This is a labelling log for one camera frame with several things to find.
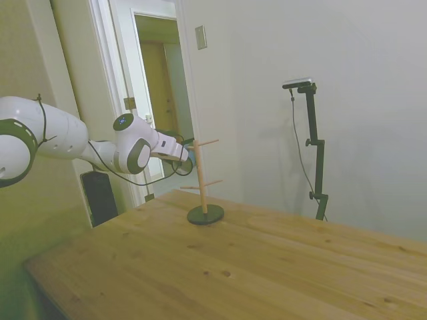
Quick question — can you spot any black box on wall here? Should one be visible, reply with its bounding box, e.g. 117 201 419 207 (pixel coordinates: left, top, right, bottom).
79 170 119 229

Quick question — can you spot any grey wall switch plate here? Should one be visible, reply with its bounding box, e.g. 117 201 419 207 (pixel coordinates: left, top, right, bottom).
194 25 208 51

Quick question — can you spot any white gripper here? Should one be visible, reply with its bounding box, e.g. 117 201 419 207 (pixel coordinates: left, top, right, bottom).
153 141 192 164

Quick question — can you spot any blue enamel mug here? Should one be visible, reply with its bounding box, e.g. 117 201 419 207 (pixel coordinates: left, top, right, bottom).
171 148 197 177

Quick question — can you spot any grey camera on stand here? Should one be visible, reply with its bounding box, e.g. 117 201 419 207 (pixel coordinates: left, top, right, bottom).
282 77 315 90

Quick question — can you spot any black jointed camera stand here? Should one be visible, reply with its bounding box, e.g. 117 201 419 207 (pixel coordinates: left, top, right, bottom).
296 83 330 222

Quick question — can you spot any white open door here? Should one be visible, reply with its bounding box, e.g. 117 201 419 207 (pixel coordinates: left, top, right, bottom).
108 0 165 207

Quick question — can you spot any brown wooden door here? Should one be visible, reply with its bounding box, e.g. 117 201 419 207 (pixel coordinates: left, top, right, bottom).
139 40 178 134

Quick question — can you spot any wooden mug tree stand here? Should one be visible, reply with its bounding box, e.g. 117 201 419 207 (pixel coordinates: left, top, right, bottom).
179 138 226 226

